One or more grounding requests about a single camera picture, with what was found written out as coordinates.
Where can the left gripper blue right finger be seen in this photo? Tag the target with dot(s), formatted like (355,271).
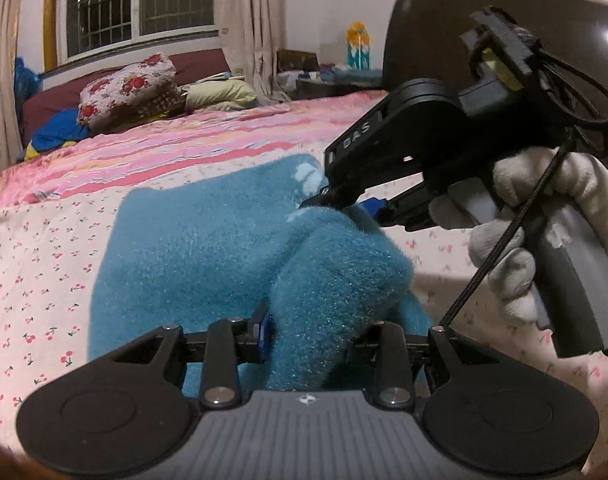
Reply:
(392,384)

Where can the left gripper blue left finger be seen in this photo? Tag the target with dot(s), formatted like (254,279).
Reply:
(230,342)

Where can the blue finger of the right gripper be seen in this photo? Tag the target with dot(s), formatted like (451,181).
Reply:
(316,199)
(409,209)

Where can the teal fuzzy knit sweater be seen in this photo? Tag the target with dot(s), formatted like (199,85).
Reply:
(226,246)

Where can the white gloved right hand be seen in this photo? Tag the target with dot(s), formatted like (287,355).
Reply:
(582,179)

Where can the pink striped quilt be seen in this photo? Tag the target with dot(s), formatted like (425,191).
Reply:
(204,138)

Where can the dark wooden headboard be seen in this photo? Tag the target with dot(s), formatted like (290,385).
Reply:
(471,82)

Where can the dark nightstand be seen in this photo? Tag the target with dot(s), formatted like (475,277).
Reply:
(301,77)

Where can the pale yellow pillow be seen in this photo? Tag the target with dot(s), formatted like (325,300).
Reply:
(230,94)

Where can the floral red white pillow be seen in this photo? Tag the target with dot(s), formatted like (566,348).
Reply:
(137,92)

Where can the cherry print white bedsheet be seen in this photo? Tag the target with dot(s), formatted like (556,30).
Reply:
(49,258)

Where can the blue cloth near window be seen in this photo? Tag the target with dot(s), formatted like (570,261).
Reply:
(62,128)

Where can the maroon bench cushion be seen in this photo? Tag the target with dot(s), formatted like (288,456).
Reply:
(37,110)

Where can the barred window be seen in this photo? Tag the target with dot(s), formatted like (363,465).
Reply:
(79,29)

